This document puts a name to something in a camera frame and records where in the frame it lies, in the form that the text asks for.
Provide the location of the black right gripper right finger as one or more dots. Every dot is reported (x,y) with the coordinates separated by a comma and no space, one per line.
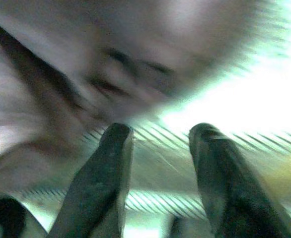
(230,193)

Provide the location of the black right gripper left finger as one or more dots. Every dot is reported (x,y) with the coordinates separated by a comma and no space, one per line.
(98,188)

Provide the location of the white pillow green tree print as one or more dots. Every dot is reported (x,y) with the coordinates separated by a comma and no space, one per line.
(110,37)

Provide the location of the grey quilted mattress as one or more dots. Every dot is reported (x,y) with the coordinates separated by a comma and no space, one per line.
(160,158)

